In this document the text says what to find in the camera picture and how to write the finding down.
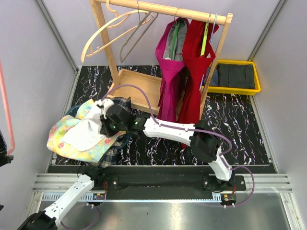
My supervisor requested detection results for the white garment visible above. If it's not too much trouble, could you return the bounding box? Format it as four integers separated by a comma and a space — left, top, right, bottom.
61, 106, 106, 152

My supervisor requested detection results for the navy plaid skirt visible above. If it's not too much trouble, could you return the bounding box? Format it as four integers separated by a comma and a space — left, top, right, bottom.
89, 97, 132, 168

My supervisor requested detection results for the floral pastel garment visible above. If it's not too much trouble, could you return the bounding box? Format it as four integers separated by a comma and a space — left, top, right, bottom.
47, 99, 126, 163

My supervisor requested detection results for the grey hanger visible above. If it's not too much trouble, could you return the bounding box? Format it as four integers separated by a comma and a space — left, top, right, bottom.
119, 1, 159, 63

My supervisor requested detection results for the magenta skirt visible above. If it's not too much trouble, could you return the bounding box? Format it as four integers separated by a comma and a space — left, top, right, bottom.
155, 18, 189, 122

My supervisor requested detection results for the grey garment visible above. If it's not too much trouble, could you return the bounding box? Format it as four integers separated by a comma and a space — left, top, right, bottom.
163, 19, 188, 61

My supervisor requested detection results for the pink hanger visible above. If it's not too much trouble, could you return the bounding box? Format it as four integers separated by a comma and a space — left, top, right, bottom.
0, 66, 15, 155

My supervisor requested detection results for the green hanger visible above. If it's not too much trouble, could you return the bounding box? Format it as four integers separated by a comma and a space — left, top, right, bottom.
171, 21, 180, 60

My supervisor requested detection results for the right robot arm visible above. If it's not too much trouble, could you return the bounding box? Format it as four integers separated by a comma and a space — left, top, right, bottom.
99, 104, 235, 190

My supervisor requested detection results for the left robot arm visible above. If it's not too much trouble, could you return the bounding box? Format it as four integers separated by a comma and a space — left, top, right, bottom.
0, 136, 104, 230

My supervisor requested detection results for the red skirt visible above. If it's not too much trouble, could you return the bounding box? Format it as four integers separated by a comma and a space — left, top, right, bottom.
177, 20, 215, 124

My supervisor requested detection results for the yellow-green hanger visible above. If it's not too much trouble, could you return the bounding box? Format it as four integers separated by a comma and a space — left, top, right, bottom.
201, 23, 209, 56

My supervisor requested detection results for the teal transparent basin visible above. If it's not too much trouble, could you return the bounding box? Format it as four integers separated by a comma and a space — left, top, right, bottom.
65, 104, 131, 150

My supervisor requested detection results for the wooden clothes rack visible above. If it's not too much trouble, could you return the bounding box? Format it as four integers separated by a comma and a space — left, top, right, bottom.
81, 0, 233, 115

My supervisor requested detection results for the blue-grey folded cloth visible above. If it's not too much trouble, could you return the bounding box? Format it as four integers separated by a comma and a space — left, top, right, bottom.
203, 69, 219, 87

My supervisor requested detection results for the dark striped folded cloth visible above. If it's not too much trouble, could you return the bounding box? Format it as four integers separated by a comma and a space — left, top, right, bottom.
216, 64, 255, 89

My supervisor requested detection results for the yellow plastic bin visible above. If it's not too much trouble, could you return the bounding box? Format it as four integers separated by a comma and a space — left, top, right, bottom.
208, 59, 261, 95

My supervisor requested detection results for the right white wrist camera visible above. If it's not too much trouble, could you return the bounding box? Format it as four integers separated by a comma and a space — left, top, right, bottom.
92, 99, 114, 116

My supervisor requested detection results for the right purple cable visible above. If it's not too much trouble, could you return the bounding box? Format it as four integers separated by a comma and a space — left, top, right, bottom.
103, 84, 255, 208

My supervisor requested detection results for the purple cable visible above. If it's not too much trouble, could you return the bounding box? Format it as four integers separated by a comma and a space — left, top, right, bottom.
103, 84, 255, 208
59, 205, 100, 230

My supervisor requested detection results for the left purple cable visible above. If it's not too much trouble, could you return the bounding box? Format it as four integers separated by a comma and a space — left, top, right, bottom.
59, 205, 100, 230

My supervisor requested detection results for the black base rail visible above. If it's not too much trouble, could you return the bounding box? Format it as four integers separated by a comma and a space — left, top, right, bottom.
77, 166, 247, 202

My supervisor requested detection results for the light blue wire hanger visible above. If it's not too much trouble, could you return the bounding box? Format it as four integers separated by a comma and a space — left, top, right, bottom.
199, 12, 219, 92

